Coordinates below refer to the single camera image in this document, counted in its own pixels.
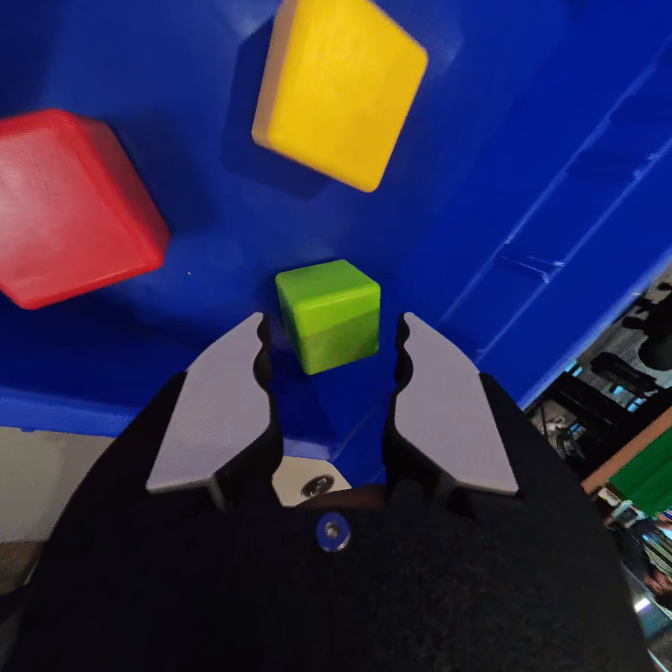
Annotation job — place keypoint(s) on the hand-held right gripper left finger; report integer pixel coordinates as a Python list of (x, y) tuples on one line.
[(210, 420)]

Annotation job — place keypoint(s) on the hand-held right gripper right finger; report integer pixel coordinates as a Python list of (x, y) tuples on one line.
[(451, 420)]

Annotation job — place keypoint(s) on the green cube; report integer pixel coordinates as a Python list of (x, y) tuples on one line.
[(328, 315)]

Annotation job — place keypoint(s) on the red cube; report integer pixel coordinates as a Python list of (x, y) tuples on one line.
[(68, 210)]

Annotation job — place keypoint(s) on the blue plastic bin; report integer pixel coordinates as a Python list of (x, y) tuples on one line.
[(472, 157)]

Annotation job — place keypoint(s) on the yellow cube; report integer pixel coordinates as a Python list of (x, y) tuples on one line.
[(341, 89)]

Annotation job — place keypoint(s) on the grey desk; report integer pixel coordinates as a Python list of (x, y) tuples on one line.
[(42, 472)]

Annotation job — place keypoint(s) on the green board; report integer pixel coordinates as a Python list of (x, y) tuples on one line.
[(645, 472)]

